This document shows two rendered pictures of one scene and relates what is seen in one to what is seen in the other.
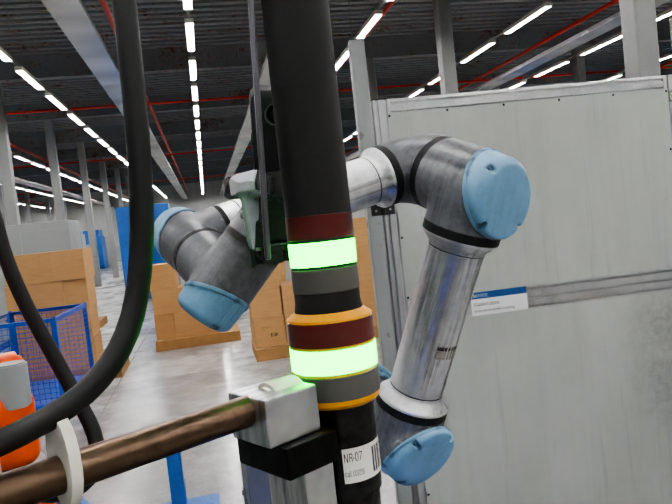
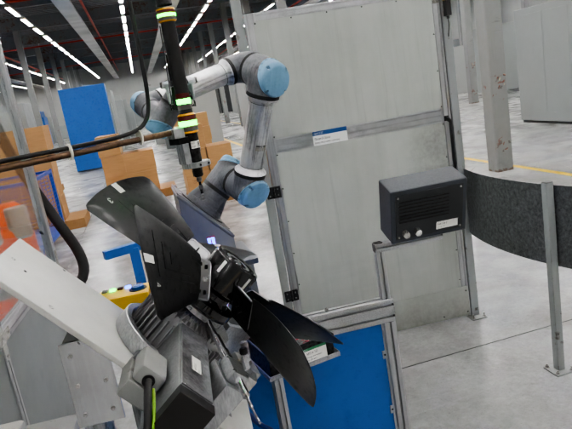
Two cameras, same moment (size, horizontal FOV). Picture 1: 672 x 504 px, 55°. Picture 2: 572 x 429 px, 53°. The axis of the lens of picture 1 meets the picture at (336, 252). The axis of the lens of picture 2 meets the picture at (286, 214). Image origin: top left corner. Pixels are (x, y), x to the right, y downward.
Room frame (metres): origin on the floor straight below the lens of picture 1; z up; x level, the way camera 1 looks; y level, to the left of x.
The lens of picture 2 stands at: (-1.08, -0.16, 1.61)
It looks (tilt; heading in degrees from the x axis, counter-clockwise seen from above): 13 degrees down; 359
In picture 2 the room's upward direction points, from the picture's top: 10 degrees counter-clockwise
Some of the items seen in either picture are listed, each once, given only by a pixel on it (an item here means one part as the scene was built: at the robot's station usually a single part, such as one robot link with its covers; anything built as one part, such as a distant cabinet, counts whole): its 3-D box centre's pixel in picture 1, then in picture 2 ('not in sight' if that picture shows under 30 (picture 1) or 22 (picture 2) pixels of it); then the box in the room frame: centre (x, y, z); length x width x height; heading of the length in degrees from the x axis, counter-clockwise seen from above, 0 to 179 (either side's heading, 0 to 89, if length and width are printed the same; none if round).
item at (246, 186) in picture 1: (251, 211); (168, 92); (0.51, 0.06, 1.64); 0.09 x 0.03 x 0.06; 176
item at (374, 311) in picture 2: not in sight; (262, 337); (0.69, -0.05, 0.82); 0.90 x 0.04 x 0.08; 97
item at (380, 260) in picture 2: not in sight; (381, 270); (0.74, -0.48, 0.96); 0.03 x 0.03 x 0.20; 7
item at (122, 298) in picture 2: not in sight; (127, 306); (0.64, 0.34, 1.02); 0.16 x 0.10 x 0.11; 97
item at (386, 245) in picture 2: not in sight; (407, 240); (0.76, -0.58, 1.04); 0.24 x 0.03 x 0.03; 97
